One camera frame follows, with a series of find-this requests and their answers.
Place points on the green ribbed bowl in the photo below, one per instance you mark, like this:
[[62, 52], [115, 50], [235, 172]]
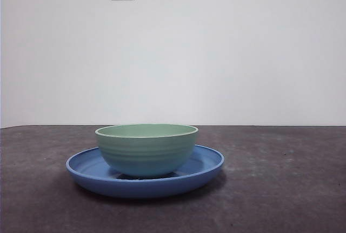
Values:
[[146, 157]]

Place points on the blue round plate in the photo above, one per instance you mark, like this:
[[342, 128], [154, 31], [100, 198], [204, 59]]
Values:
[[140, 189]]

